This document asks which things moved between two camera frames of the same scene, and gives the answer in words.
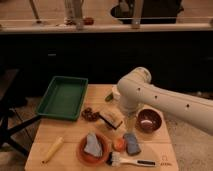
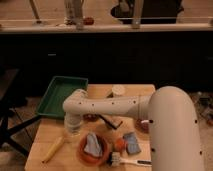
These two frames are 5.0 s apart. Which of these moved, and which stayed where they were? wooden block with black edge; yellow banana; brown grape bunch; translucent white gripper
Moved: translucent white gripper
Stayed: brown grape bunch; yellow banana; wooden block with black edge
